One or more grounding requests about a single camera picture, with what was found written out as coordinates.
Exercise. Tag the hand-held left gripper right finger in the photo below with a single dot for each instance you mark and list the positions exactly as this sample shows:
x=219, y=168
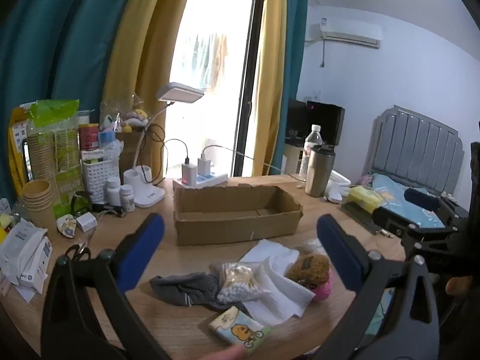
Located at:
x=337, y=247

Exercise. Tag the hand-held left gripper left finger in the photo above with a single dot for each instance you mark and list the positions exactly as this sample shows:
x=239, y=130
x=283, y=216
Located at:
x=144, y=247

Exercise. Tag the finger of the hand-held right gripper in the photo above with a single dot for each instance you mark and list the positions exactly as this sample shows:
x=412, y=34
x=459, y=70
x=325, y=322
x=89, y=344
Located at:
x=390, y=219
x=420, y=198

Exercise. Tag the clear bubble wrap bag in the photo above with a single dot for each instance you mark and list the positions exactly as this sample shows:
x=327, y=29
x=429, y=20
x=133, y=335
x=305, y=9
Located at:
x=311, y=245

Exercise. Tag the grey knit gloves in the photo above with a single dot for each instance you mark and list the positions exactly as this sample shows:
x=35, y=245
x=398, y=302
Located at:
x=180, y=288

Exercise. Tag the white waffle towel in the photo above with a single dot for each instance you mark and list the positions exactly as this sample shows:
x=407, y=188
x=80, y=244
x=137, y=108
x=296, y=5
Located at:
x=285, y=296

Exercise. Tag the brown cardboard box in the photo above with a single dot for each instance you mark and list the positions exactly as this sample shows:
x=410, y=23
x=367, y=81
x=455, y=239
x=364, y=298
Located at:
x=232, y=228

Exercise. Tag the cartoon print tissue pack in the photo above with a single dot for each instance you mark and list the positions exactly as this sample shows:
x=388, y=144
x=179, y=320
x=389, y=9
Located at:
x=240, y=330

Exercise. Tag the person's right hand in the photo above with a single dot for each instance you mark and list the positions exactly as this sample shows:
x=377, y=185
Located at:
x=460, y=285

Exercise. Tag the blue cartoon bedding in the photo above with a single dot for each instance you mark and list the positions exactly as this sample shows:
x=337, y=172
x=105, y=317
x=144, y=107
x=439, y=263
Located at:
x=393, y=189

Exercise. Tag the yellow wipes pack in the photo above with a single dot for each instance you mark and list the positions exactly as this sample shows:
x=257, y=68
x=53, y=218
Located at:
x=365, y=197

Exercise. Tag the brown plush toy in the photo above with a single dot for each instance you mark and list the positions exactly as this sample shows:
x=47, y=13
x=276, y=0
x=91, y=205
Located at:
x=307, y=268

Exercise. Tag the pink knit toy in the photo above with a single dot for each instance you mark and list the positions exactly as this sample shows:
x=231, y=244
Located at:
x=324, y=288

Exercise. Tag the short white pill bottle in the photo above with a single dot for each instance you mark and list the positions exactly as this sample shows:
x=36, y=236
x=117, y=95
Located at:
x=127, y=198

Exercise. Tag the grey padded headboard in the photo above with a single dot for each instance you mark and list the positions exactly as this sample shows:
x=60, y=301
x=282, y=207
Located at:
x=412, y=146

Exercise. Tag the white desk lamp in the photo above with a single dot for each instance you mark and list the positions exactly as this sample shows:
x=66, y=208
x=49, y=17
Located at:
x=148, y=195

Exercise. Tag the tall white pill bottle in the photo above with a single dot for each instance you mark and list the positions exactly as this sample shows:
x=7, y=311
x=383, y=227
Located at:
x=113, y=193

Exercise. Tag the small white box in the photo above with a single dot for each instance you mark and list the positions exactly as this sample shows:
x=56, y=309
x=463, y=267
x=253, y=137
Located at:
x=87, y=221

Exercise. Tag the white plastic container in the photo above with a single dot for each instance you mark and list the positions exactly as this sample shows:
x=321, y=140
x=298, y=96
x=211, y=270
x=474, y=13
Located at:
x=339, y=180

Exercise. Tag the black scissors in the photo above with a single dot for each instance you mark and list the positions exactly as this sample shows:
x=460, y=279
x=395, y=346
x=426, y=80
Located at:
x=79, y=252

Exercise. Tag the stainless steel tumbler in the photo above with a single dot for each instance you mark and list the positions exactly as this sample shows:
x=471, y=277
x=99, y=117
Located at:
x=318, y=176

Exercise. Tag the small cartoon packet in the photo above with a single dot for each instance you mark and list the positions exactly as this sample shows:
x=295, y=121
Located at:
x=66, y=227

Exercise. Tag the white perforated basket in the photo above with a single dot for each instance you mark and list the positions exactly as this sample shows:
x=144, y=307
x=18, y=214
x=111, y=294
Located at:
x=99, y=178

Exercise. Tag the white power strip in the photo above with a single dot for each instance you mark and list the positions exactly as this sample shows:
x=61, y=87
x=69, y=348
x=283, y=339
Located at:
x=213, y=179

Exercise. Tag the cotton swab bag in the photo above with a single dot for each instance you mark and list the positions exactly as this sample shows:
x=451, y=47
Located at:
x=240, y=275

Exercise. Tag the clear water bottle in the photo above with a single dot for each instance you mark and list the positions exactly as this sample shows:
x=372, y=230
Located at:
x=313, y=140

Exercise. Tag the blue cup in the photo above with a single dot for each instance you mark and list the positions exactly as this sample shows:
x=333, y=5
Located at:
x=108, y=138

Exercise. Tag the stack of brown paper cups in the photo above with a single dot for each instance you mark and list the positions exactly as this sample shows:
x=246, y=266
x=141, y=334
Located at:
x=37, y=202

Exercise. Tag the black appliance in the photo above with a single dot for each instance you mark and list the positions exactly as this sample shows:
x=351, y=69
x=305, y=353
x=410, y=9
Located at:
x=326, y=120

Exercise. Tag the white plastic packet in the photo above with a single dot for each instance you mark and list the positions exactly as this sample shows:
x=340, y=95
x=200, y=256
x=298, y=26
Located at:
x=24, y=255

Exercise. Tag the red can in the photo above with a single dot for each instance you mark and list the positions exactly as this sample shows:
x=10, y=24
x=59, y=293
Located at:
x=88, y=137

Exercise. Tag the yellow pink plush toy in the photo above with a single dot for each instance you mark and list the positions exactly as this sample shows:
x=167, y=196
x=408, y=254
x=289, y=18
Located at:
x=135, y=117

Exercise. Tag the green bag of paper cups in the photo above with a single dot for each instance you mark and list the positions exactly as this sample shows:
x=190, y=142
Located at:
x=56, y=150

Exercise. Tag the yellow snack bag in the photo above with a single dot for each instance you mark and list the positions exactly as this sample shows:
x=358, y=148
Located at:
x=17, y=150

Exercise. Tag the white air conditioner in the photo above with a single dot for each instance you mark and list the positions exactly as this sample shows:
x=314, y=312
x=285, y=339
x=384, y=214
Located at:
x=350, y=33

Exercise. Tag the narrow teal curtain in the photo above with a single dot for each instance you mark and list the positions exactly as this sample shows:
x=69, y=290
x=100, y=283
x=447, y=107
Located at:
x=294, y=63

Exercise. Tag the narrow yellow curtain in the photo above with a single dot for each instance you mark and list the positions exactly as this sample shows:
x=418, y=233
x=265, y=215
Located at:
x=272, y=63

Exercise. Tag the hanging laundry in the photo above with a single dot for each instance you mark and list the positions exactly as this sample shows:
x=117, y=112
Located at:
x=206, y=60

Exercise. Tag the wide yellow curtain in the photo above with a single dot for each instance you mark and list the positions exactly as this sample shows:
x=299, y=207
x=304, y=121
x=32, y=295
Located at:
x=150, y=45

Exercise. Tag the wide teal curtain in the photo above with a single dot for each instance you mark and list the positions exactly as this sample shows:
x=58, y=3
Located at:
x=67, y=45

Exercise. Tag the black door frame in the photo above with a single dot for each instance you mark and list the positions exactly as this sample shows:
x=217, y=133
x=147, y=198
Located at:
x=249, y=82

